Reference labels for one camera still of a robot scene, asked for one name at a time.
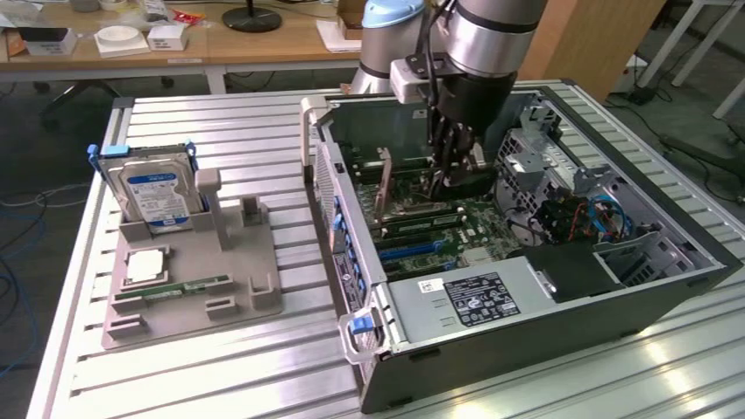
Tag white box with black lid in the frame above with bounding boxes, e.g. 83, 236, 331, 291
15, 26, 79, 57

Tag grey power supply unit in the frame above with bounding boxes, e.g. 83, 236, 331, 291
386, 256, 556, 345

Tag grey 3D-printed parts rack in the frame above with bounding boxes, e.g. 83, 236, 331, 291
100, 168, 290, 351

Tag white round dish on box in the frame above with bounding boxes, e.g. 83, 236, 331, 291
92, 24, 152, 58

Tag wooden desk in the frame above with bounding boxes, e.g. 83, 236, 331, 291
0, 0, 366, 95

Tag white table frame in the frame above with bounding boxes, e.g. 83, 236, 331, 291
636, 0, 745, 120

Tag blue expansion slot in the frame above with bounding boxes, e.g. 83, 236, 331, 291
376, 241, 439, 264

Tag metal disk bay cage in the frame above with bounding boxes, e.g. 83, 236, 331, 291
492, 126, 584, 233

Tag silver CPU chip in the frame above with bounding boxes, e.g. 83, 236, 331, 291
124, 250, 171, 285

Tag floor cables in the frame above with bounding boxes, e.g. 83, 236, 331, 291
0, 182, 84, 379

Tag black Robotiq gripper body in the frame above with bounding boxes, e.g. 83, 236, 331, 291
434, 71, 520, 131

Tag green RAM stick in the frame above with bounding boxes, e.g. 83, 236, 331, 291
114, 273, 235, 303

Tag small white cardboard box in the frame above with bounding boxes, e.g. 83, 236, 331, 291
144, 24, 191, 52

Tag GPU card with metal bracket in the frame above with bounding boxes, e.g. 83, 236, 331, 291
376, 147, 499, 231

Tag black round lamp base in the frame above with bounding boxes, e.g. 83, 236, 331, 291
222, 0, 284, 33

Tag brown cardboard box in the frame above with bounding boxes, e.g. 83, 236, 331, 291
336, 0, 368, 40

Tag wooden cabinet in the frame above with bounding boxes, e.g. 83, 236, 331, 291
532, 0, 668, 96

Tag black open PC case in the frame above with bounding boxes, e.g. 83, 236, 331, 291
299, 78, 745, 415

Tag hard disk in blue carrier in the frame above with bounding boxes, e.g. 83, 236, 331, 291
86, 138, 203, 237

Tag black RAM slot bank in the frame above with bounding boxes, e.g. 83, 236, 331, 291
351, 157, 436, 184

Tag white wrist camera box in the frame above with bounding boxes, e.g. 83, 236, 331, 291
388, 58, 438, 106

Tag installed dark RAM stick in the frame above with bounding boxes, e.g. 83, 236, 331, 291
378, 214, 467, 240
382, 207, 466, 230

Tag green motherboard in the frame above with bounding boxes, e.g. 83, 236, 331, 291
348, 152, 510, 281

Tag blue wire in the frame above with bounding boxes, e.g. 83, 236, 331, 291
585, 195, 637, 242

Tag black camera cable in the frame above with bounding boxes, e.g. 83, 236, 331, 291
418, 0, 463, 106

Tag white paper stack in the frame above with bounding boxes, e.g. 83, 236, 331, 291
315, 18, 364, 54

